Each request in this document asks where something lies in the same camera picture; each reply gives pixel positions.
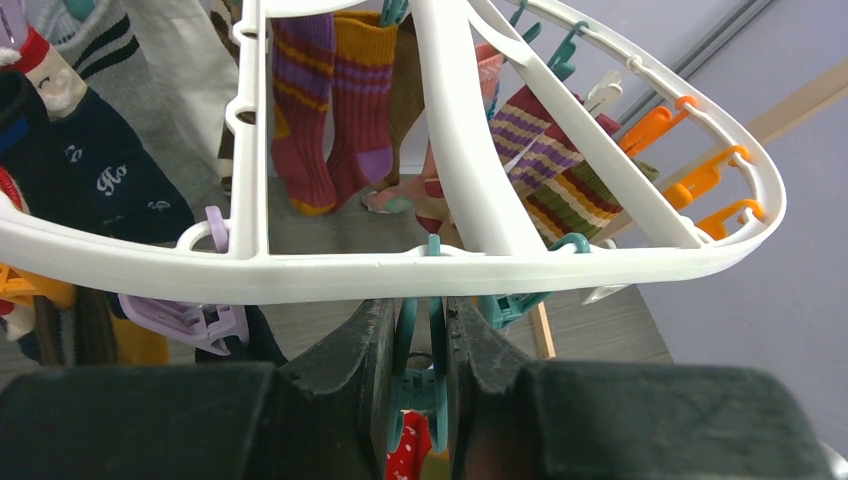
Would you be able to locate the pink hanging sock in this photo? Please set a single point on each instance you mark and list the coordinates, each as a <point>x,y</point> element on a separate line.
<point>406,104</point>

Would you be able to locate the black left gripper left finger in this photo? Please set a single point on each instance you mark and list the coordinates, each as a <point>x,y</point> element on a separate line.
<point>323,415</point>

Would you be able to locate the navy sock with white script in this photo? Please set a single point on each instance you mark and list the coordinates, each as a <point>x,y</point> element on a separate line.
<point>132,198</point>

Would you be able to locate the lilac clothespin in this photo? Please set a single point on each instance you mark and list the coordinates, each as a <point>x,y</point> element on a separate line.
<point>203,326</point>

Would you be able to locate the white clip hanger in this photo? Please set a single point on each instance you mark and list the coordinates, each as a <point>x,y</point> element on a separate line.
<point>502,254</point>

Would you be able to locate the wooden rack frame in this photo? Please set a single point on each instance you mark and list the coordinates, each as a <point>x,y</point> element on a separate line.
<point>792,111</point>

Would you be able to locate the brown white orange sock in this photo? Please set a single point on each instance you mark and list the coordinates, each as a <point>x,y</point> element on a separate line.
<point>91,333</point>

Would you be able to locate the orange clothespin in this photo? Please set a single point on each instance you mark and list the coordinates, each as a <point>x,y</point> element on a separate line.
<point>21,287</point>

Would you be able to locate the green orange striped sock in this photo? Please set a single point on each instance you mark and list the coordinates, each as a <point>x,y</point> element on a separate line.
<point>575,201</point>

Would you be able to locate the maroon purple striped sock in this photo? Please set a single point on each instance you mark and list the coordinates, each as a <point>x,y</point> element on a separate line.
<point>331,82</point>

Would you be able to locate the red white patterned sock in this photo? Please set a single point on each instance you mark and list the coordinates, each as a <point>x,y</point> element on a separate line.
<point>415,443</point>

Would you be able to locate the grey black striped sock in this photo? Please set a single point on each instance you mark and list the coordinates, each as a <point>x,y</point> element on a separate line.
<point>104,51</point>

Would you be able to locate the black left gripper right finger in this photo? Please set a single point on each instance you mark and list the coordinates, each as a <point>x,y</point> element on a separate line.
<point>515,417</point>

